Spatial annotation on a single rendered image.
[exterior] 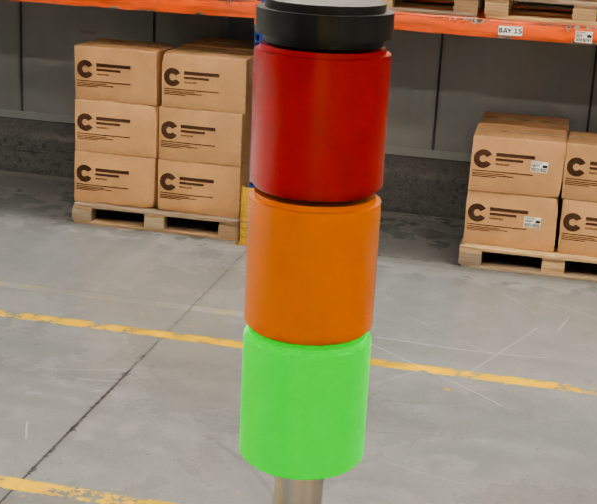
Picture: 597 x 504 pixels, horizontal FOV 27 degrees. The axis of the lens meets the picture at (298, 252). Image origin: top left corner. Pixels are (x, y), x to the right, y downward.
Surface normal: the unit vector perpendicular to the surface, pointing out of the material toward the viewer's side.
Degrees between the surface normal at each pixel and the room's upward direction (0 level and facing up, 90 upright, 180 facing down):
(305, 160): 90
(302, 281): 90
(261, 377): 90
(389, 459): 0
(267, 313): 90
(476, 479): 0
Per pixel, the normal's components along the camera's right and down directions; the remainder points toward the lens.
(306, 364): 0.07, 0.29
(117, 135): -0.22, 0.32
